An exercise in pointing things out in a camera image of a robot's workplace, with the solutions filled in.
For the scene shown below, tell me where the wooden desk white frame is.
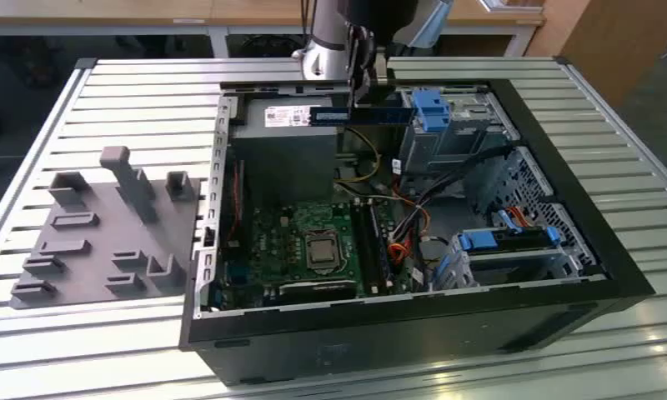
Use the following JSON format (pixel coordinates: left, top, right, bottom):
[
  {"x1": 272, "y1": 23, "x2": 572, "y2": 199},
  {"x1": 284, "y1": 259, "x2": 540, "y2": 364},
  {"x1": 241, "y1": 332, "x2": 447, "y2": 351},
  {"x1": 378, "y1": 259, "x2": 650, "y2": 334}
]
[{"x1": 0, "y1": 0, "x2": 547, "y2": 58}]

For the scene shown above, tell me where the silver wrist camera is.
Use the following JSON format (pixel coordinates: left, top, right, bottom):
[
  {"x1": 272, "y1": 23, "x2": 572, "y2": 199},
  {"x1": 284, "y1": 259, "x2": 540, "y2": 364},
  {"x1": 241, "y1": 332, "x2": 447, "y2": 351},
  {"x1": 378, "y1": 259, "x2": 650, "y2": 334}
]
[{"x1": 398, "y1": 0, "x2": 456, "y2": 48}]

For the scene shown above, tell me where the grey power supply unit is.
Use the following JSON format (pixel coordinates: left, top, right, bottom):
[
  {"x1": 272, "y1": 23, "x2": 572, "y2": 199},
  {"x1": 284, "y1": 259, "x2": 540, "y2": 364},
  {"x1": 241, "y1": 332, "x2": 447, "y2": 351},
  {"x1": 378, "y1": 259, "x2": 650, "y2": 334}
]
[{"x1": 229, "y1": 96, "x2": 341, "y2": 205}]

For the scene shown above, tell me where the blue RAM stick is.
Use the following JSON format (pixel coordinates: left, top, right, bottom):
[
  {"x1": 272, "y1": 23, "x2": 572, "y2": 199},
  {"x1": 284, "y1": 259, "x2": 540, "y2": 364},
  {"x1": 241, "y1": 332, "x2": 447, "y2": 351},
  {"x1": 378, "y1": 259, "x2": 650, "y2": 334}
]
[{"x1": 309, "y1": 105, "x2": 414, "y2": 128}]

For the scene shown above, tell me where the blue plastic lever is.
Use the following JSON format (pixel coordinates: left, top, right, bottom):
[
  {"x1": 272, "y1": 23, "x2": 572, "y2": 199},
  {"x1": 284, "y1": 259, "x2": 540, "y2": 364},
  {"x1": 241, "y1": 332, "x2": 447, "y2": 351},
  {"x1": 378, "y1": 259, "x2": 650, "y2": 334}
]
[{"x1": 430, "y1": 253, "x2": 452, "y2": 289}]

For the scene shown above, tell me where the yellow wire bundle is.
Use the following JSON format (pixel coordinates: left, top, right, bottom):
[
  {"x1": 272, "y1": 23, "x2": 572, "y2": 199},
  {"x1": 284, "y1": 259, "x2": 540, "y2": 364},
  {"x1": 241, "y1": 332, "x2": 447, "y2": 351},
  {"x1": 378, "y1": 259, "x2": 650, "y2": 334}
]
[{"x1": 332, "y1": 127, "x2": 383, "y2": 185}]

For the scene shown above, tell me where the black cable bundle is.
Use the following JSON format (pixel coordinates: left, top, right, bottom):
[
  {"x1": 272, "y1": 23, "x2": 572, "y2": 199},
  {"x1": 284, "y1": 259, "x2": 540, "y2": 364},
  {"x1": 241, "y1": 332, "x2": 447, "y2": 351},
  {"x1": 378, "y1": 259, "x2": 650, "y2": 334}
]
[{"x1": 416, "y1": 145, "x2": 514, "y2": 205}]

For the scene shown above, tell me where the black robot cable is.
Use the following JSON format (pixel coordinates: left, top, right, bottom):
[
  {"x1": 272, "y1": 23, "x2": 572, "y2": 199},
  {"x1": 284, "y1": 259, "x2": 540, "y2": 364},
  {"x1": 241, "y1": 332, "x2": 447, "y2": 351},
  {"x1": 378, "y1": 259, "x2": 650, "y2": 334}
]
[{"x1": 299, "y1": 0, "x2": 319, "y2": 27}]

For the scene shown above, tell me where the black graphics card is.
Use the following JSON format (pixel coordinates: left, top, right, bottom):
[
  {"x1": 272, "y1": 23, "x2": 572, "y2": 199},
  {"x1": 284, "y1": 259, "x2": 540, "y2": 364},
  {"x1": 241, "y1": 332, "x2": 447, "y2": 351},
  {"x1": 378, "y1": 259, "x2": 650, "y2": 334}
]
[{"x1": 276, "y1": 277, "x2": 360, "y2": 306}]

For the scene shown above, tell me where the CPU in silver socket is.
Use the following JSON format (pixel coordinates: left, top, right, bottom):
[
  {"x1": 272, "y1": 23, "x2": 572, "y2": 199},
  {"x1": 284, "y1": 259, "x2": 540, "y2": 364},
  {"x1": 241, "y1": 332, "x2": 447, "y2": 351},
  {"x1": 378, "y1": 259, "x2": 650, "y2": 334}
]
[{"x1": 303, "y1": 236, "x2": 341, "y2": 273}]

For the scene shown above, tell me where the blue data wire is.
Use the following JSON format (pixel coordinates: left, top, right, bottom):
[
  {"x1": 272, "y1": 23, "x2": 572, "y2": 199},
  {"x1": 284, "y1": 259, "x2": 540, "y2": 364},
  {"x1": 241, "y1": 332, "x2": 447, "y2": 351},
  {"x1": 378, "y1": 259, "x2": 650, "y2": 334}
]
[{"x1": 496, "y1": 210, "x2": 523, "y2": 234}]

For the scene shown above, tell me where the green motherboard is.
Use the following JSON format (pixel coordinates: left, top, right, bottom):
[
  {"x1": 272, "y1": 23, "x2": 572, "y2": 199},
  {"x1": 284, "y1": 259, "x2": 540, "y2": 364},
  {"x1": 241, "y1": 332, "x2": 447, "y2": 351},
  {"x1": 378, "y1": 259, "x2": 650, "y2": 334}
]
[{"x1": 221, "y1": 198, "x2": 418, "y2": 310}]

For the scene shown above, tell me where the orange wire bundle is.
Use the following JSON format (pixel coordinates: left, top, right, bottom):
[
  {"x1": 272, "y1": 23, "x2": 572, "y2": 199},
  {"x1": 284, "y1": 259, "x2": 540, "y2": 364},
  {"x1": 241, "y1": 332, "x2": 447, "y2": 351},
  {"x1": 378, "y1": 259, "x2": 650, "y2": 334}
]
[{"x1": 387, "y1": 199, "x2": 432, "y2": 266}]

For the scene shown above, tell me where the blue drive bay latch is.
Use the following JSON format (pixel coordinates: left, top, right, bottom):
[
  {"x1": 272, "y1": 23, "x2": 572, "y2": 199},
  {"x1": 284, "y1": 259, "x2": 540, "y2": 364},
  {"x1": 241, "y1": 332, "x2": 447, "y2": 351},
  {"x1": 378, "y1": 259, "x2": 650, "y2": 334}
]
[{"x1": 412, "y1": 90, "x2": 452, "y2": 133}]

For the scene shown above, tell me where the round black fan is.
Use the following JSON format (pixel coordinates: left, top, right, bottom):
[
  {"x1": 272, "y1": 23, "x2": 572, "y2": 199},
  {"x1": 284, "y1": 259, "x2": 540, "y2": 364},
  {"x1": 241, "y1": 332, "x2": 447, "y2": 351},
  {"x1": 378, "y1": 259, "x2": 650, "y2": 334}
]
[{"x1": 237, "y1": 33, "x2": 304, "y2": 58}]

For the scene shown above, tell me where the silver drive cage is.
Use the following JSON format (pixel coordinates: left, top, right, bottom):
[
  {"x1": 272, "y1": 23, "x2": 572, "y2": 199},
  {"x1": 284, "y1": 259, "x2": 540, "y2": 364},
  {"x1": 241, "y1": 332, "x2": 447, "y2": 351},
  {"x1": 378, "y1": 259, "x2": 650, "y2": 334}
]
[{"x1": 398, "y1": 88, "x2": 522, "y2": 177}]

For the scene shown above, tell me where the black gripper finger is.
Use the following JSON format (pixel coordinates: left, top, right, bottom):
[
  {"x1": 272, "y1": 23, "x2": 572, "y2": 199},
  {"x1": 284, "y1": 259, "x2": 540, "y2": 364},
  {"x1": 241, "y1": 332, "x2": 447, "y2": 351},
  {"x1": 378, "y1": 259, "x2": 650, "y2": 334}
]
[
  {"x1": 347, "y1": 24, "x2": 375, "y2": 108},
  {"x1": 368, "y1": 45, "x2": 396, "y2": 106}
]

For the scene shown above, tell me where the red wire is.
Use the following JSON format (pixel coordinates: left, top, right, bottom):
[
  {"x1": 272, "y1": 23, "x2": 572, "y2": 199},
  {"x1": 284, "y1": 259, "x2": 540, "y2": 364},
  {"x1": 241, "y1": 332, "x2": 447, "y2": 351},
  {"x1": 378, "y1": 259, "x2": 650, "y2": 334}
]
[{"x1": 224, "y1": 160, "x2": 241, "y2": 248}]

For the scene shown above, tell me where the orange data wire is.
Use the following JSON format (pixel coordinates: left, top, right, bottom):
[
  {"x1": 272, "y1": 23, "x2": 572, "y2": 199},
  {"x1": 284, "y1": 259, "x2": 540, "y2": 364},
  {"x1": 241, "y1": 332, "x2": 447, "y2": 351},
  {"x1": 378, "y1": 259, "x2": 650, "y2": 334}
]
[{"x1": 508, "y1": 206, "x2": 542, "y2": 228}]

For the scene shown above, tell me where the black PC case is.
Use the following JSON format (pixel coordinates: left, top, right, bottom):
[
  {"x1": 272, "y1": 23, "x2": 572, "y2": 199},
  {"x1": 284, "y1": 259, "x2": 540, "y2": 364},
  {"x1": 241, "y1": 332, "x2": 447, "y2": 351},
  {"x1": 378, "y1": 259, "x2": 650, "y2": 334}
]
[{"x1": 177, "y1": 78, "x2": 657, "y2": 387}]

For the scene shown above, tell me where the grey parts rack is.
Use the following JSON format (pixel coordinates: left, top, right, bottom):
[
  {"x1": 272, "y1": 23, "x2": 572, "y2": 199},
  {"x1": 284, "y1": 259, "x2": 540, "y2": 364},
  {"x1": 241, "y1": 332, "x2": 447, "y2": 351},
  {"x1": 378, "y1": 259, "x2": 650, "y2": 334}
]
[{"x1": 9, "y1": 145, "x2": 211, "y2": 310}]

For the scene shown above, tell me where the hard disk in blue carrier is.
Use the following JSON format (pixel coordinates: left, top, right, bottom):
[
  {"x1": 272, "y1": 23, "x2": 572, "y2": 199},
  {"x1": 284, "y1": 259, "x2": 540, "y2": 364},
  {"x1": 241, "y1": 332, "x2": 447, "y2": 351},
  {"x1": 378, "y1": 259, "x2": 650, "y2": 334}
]
[{"x1": 456, "y1": 227, "x2": 560, "y2": 253}]

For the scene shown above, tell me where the wooden cabinet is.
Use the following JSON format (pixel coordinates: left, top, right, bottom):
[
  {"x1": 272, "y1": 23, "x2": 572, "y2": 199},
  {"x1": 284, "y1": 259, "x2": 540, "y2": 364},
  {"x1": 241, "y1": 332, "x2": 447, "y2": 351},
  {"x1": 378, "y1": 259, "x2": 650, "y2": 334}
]
[{"x1": 524, "y1": 0, "x2": 667, "y2": 108}]

